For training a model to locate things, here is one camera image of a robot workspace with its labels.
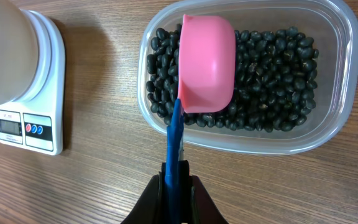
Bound white digital kitchen scale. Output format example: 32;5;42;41
0;10;66;156

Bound clear plastic container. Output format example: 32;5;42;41
137;0;358;155

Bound pink scoop blue handle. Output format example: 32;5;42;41
164;14;236;223

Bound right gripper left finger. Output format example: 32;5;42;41
121;162;165;224

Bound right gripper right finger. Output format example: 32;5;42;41
179;161;228;224

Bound black beans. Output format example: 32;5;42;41
145;24;319;133

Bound white round bowl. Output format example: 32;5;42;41
0;0;39;105

